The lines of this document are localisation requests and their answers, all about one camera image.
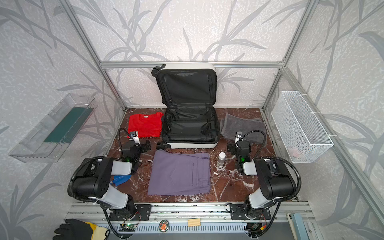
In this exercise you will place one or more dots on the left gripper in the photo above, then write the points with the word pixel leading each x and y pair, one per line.
pixel 143 145

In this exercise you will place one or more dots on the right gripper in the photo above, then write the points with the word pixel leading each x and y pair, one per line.
pixel 232 148

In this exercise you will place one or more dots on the clear bottle white cap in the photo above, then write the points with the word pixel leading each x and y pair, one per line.
pixel 221 160

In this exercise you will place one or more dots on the grey towel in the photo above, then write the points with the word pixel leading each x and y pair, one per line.
pixel 231 124

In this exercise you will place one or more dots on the red t-shirt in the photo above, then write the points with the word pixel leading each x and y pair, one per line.
pixel 146 125

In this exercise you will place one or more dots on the purple trousers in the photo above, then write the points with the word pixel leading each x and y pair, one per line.
pixel 180 174

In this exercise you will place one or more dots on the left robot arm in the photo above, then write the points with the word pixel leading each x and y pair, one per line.
pixel 91 181

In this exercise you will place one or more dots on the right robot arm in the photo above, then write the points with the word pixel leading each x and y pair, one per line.
pixel 278 179

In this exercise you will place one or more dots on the pink item in basket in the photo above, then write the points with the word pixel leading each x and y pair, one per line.
pixel 296 153

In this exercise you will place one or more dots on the green circuit board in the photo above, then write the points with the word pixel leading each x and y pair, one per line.
pixel 127 228

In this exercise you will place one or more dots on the round red green badge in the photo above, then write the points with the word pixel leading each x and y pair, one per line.
pixel 164 226

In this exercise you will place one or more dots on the black and white suitcase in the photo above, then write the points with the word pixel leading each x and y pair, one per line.
pixel 189 92

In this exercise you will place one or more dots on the small wooden block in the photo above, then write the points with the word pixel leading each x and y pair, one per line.
pixel 194 222

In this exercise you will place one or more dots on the black and yellow glove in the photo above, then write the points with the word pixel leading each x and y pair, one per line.
pixel 74 229

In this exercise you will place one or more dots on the white wire mesh basket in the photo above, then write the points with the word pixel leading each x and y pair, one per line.
pixel 299 127

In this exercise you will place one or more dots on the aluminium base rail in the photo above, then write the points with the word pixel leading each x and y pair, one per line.
pixel 207 212

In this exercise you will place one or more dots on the clear plastic wall tray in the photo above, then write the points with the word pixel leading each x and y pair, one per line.
pixel 47 142

